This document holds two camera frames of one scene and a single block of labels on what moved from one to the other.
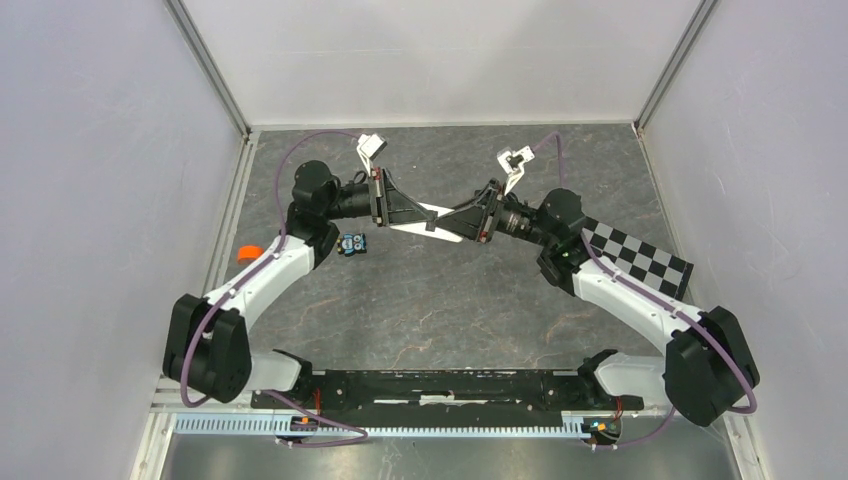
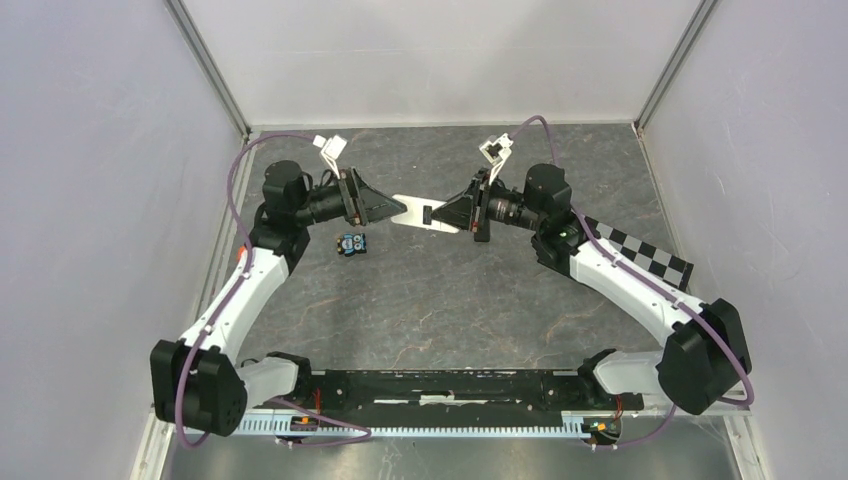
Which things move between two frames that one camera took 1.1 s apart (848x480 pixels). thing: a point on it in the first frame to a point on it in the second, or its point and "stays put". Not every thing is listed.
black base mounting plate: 445,392 stays put
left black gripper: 390,205 to 365,204
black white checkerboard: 654,267 stays put
